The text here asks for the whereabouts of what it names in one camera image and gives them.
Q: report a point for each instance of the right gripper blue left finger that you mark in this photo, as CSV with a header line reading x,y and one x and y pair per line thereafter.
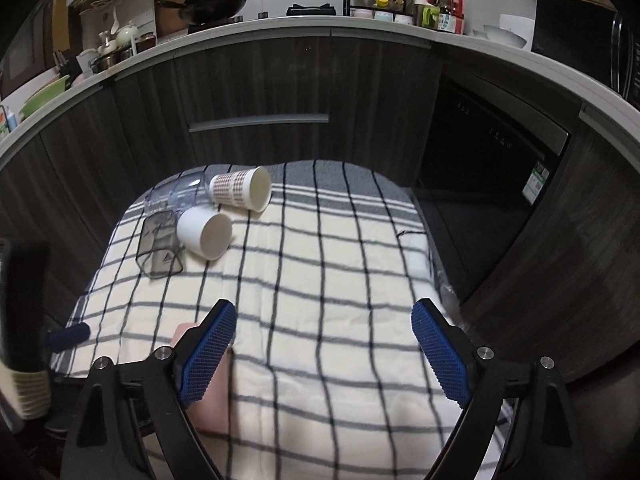
x,y
105,440

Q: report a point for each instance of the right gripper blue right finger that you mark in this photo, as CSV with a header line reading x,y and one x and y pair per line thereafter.
x,y
540,443

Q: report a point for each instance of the pink plastic cup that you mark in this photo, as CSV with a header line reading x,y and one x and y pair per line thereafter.
x,y
211,414

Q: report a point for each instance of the smoky square transparent cup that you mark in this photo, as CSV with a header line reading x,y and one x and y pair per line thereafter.
x,y
159,250

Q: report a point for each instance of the plain white cup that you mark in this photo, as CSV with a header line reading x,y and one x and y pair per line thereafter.
x,y
205,232

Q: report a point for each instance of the clear plastic cup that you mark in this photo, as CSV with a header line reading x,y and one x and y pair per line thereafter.
x,y
178,193

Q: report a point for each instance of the patterned paper cup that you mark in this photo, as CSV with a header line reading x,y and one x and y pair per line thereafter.
x,y
246,189

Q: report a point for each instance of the checkered white tablecloth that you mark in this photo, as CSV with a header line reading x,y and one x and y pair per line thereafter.
x,y
325,377

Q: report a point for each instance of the green basin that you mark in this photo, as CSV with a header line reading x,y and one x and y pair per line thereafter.
x,y
44,96

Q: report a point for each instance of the white teapot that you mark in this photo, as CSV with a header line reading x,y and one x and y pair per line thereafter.
x,y
126,34

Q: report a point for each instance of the black wok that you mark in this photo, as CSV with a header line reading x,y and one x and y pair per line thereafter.
x,y
199,12

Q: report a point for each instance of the black microwave oven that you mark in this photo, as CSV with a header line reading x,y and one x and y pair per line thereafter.
x,y
592,39

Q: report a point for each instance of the white bowl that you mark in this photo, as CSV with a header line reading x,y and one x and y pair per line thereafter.
x,y
498,35

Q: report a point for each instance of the green lidded container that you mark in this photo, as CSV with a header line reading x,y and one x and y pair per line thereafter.
x,y
427,15

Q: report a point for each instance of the red label sauce bottle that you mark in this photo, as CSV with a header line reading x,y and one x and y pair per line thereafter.
x,y
451,16

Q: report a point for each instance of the metal drawer handle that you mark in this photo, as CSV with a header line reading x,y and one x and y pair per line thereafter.
x,y
259,120

